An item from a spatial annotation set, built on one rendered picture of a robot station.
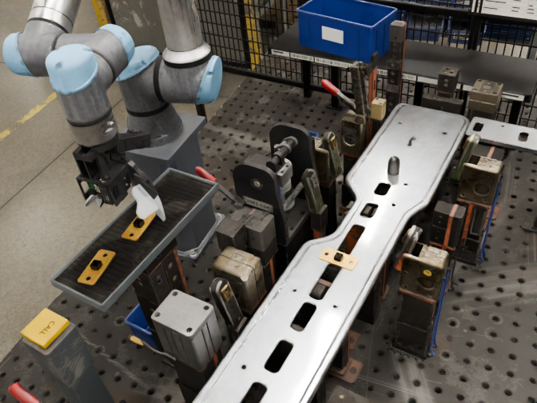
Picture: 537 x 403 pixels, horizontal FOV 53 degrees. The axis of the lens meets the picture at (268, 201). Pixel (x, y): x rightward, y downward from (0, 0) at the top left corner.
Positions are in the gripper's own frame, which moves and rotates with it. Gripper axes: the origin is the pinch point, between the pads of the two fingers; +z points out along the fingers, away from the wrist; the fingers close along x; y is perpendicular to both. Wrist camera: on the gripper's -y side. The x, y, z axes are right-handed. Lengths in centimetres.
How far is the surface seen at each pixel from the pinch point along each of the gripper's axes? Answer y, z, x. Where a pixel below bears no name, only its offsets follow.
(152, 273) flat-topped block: 4.9, 12.1, 3.8
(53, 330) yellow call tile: 26.7, 4.2, -1.0
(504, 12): -115, 3, 63
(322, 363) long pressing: 9.3, 20.5, 41.6
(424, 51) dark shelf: -112, 17, 41
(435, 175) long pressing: -51, 20, 54
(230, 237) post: -8.0, 10.7, 16.2
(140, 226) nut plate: 0.6, 3.5, 0.8
